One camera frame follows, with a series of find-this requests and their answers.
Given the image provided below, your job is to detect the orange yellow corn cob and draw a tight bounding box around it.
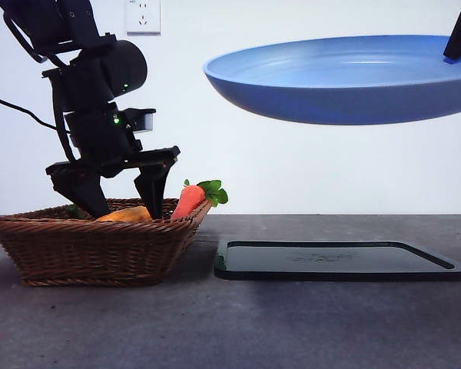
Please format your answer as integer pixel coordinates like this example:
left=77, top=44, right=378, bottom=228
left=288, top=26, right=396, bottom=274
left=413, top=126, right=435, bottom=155
left=95, top=206, right=154, bottom=223

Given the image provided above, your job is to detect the blue round plate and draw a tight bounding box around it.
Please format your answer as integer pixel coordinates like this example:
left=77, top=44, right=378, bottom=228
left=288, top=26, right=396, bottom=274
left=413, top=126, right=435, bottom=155
left=202, top=35, right=461, bottom=126

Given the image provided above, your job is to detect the brown wicker basket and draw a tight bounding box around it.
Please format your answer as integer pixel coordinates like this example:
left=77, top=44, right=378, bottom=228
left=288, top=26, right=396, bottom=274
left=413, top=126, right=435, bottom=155
left=0, top=198, right=213, bottom=288

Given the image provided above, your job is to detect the orange carrot with green leaves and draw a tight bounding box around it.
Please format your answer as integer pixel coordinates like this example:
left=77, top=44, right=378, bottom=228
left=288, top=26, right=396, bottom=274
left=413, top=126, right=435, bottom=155
left=171, top=179, right=230, bottom=221

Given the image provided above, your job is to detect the black rectangular tray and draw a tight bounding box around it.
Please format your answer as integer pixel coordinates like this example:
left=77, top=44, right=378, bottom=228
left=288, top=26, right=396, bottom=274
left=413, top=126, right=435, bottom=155
left=214, top=240, right=461, bottom=282

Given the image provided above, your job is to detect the black cable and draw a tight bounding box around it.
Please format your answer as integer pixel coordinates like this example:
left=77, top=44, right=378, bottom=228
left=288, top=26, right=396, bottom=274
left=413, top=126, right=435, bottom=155
left=0, top=90, right=61, bottom=131

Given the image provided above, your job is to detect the white wall socket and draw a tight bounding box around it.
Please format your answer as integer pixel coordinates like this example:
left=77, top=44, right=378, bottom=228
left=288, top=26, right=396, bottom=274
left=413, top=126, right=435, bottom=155
left=126, top=0, right=162, bottom=38

